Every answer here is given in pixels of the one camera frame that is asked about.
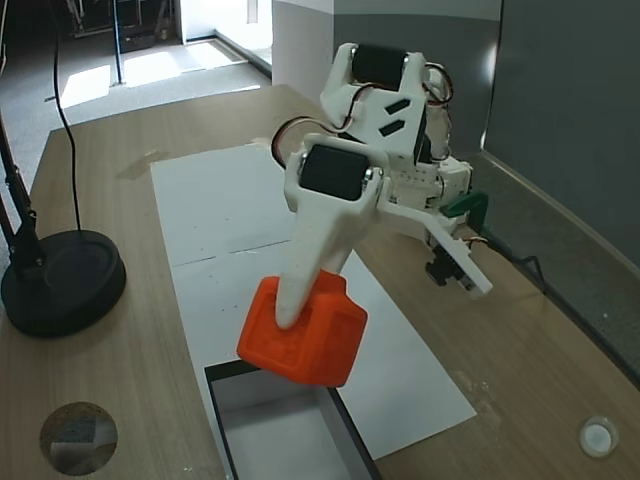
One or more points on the orange plastic cube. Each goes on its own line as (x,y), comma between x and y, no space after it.
(325,345)

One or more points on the open rectangular box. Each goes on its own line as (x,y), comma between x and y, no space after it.
(280,440)

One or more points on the white paper sheet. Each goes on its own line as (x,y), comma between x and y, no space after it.
(210,200)
(400,380)

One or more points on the green table clamp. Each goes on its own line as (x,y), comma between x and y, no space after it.
(465,204)

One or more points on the clear adhesive tape piece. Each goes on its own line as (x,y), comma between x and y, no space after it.
(137,165)

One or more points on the black round lamp base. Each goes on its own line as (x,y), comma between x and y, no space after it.
(70,280)

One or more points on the grey partition panel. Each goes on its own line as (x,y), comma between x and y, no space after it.
(575,125)

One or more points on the black background pole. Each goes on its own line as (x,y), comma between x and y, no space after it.
(118,45)

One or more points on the white round cap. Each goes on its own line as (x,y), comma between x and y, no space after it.
(599,436)

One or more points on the black camera on white mount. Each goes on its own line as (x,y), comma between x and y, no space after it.
(442,267)

